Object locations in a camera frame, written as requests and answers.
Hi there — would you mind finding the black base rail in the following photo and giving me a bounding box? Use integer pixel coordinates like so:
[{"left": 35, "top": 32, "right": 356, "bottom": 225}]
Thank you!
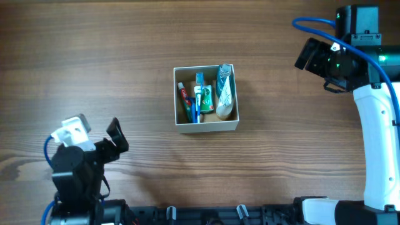
[{"left": 99, "top": 199, "right": 400, "bottom": 225}]

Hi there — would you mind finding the green Dettol soap box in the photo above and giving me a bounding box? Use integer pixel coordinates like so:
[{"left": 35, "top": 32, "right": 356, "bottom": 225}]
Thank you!
[{"left": 200, "top": 85, "right": 214, "bottom": 114}]

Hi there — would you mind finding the blue white toothbrush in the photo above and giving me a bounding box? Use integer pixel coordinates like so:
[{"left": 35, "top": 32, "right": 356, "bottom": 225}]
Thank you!
[{"left": 195, "top": 72, "right": 204, "bottom": 123}]

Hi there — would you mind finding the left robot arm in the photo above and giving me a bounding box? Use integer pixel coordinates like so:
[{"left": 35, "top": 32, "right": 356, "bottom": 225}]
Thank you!
[{"left": 44, "top": 114, "right": 129, "bottom": 224}]

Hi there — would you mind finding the white leaf-print lotion tube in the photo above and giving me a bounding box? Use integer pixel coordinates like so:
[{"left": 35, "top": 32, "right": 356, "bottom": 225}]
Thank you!
[{"left": 216, "top": 76, "right": 233, "bottom": 120}]

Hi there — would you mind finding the Colgate toothpaste tube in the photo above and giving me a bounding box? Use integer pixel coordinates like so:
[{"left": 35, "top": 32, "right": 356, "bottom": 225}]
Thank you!
[{"left": 177, "top": 82, "right": 193, "bottom": 123}]

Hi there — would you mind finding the blue disposable razor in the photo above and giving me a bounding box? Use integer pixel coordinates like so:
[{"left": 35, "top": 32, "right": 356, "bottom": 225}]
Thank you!
[{"left": 186, "top": 97, "right": 197, "bottom": 123}]

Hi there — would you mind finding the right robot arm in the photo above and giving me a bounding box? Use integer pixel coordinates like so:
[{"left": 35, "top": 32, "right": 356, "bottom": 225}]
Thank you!
[{"left": 291, "top": 5, "right": 399, "bottom": 224}]

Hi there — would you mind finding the blue mouthwash bottle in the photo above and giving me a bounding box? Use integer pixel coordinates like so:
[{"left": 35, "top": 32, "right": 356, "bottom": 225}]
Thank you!
[{"left": 216, "top": 64, "right": 232, "bottom": 97}]

